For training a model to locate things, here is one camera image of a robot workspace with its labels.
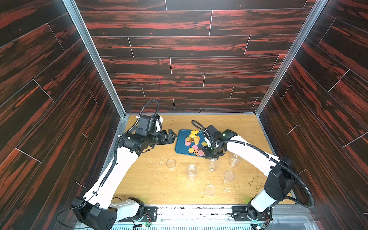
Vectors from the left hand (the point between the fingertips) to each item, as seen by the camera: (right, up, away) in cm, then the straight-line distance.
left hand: (170, 136), depth 74 cm
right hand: (+22, -11, +11) cm, 27 cm away
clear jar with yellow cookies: (+25, -19, +16) cm, 35 cm away
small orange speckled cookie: (+12, -11, +23) cm, 28 cm away
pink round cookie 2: (+15, -9, +25) cm, 31 cm away
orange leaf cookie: (+14, -1, +31) cm, 34 cm away
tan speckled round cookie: (+16, -5, +28) cm, 33 cm away
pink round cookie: (+10, -7, +27) cm, 30 cm away
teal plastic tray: (+5, -10, +29) cm, 31 cm away
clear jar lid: (+35, -25, +13) cm, 45 cm away
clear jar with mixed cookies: (+12, -22, +14) cm, 29 cm away
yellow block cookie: (+11, -4, +28) cm, 30 cm away
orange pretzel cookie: (+16, -12, +22) cm, 30 cm away
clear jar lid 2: (-2, -19, +20) cm, 27 cm away
